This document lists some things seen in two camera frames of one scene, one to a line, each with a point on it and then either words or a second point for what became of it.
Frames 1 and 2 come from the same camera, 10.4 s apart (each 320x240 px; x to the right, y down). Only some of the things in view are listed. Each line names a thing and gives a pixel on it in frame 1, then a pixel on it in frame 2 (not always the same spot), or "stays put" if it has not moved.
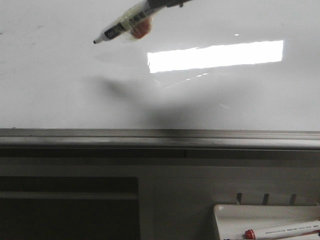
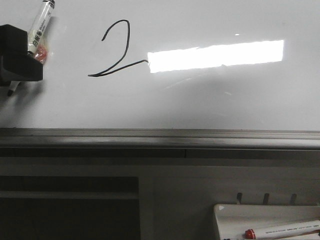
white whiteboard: (211, 65) stays put
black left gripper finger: (154, 4) → (17, 64)
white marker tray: (232, 221) stays put
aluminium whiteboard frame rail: (158, 143) stays put
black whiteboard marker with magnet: (135, 23) → (37, 44)
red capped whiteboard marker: (288, 230) stays put
